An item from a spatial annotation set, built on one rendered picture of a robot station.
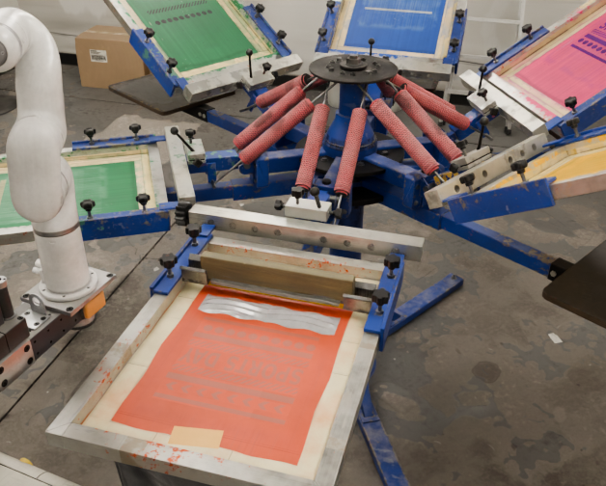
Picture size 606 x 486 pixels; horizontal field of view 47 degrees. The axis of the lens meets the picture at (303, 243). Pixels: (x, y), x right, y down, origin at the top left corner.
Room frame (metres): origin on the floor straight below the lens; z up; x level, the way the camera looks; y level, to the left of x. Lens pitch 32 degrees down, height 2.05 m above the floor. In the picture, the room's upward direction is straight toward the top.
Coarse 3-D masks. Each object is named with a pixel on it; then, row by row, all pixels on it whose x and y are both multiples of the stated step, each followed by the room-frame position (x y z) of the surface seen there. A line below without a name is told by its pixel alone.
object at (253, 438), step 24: (336, 312) 1.40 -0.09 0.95; (336, 336) 1.31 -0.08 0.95; (312, 360) 1.23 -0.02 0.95; (312, 384) 1.15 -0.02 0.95; (312, 408) 1.07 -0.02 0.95; (240, 432) 1.00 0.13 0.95; (264, 432) 1.00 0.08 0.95; (288, 432) 1.00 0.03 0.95; (264, 456) 0.94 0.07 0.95; (288, 456) 0.94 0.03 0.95
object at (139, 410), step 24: (216, 288) 1.51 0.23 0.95; (192, 312) 1.40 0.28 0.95; (168, 336) 1.31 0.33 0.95; (168, 360) 1.22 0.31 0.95; (144, 384) 1.14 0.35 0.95; (120, 408) 1.07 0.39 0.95; (144, 408) 1.07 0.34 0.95; (168, 408) 1.07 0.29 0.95; (192, 408) 1.07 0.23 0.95; (168, 432) 1.00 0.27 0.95
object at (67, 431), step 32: (256, 256) 1.64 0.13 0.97; (288, 256) 1.62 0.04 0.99; (320, 256) 1.61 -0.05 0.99; (128, 352) 1.22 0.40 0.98; (96, 384) 1.11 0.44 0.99; (352, 384) 1.11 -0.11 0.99; (64, 416) 1.01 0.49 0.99; (352, 416) 1.02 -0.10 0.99; (96, 448) 0.94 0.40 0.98; (128, 448) 0.93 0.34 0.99; (160, 448) 0.93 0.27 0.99; (224, 480) 0.87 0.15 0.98; (256, 480) 0.86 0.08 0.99; (288, 480) 0.86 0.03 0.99; (320, 480) 0.86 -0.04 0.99
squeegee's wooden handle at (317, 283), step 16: (208, 256) 1.50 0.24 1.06; (224, 256) 1.50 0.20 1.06; (240, 256) 1.50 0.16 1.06; (208, 272) 1.50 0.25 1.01; (224, 272) 1.49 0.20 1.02; (240, 272) 1.48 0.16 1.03; (256, 272) 1.47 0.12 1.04; (272, 272) 1.45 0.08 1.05; (288, 272) 1.44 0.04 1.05; (304, 272) 1.43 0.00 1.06; (320, 272) 1.43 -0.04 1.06; (288, 288) 1.44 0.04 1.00; (304, 288) 1.43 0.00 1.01; (320, 288) 1.42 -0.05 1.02; (336, 288) 1.41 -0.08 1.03; (352, 288) 1.40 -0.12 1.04
